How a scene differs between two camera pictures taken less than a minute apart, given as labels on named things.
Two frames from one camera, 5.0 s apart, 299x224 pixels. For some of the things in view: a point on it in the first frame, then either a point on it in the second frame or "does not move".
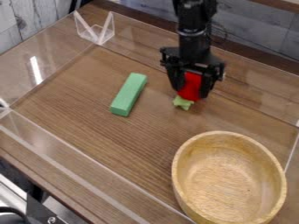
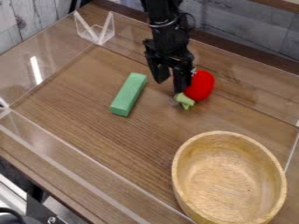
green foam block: [128, 93] does not move
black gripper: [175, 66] -> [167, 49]
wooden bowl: [228, 179] does not move
